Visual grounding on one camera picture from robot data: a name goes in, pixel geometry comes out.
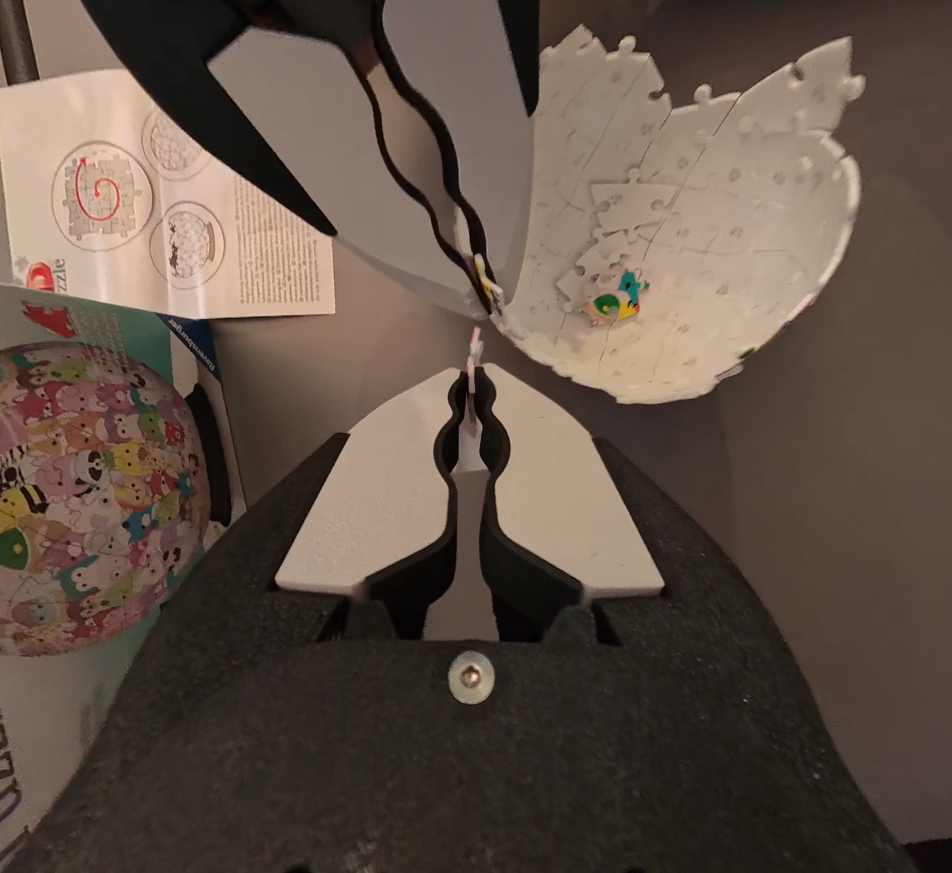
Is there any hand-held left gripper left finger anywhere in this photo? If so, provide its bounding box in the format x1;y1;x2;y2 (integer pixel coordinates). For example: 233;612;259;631
274;366;458;601

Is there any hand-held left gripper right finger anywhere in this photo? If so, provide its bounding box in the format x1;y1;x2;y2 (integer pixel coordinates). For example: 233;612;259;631
475;363;666;601

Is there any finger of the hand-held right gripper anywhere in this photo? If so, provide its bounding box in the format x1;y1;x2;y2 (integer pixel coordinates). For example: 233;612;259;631
379;0;538;309
207;25;493;321

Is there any small puzzle piece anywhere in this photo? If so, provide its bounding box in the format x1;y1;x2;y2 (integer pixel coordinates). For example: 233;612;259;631
464;326;486;437

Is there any white half puzzle ball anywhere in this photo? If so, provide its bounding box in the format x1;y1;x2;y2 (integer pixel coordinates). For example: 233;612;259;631
472;24;868;407

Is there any colourful loose puzzle piece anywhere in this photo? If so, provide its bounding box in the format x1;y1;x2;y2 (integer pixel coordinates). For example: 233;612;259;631
584;271;650;328

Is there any white loose puzzle piece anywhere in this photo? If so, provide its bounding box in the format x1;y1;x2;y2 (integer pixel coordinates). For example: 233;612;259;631
591;170;675;236
556;229;642;303

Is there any colourful puzzle box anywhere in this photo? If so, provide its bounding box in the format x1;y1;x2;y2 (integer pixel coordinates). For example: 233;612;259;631
0;282;248;840

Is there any white instruction leaflet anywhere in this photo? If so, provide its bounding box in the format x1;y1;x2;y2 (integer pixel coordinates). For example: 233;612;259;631
0;67;337;321

